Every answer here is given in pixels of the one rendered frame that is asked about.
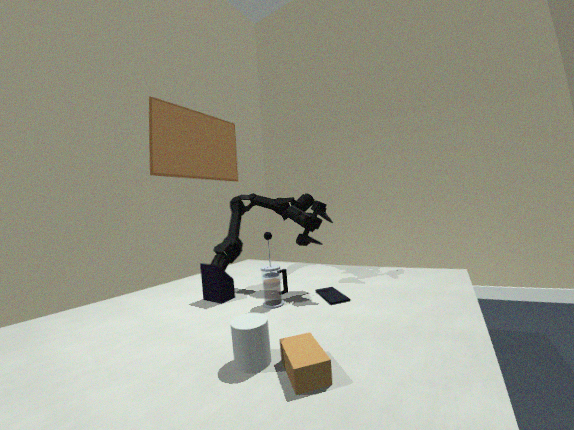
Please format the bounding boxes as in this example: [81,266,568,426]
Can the tan rectangular block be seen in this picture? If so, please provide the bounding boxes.
[279,332,332,395]

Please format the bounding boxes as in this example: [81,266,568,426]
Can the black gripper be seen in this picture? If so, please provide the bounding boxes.
[293,200,333,246]

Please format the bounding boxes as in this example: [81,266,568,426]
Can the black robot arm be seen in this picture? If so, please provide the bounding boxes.
[211,193,315,272]

